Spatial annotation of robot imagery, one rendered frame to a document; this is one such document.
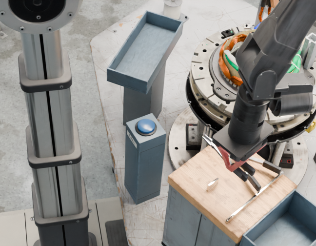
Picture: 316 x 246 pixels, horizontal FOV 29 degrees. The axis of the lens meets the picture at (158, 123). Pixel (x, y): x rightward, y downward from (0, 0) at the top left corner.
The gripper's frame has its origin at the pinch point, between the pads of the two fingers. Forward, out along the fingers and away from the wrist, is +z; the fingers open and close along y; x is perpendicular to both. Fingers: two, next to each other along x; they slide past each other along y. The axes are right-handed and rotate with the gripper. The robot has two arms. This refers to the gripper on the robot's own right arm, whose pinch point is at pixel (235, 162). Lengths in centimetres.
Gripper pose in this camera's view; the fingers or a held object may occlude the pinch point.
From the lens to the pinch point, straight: 118.0
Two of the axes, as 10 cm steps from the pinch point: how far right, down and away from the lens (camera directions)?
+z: -0.7, 6.5, 7.6
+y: 7.1, -5.0, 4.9
